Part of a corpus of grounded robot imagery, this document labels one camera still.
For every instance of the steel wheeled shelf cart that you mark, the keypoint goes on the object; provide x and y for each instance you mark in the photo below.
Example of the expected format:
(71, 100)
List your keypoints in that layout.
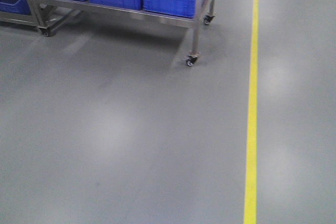
(48, 15)

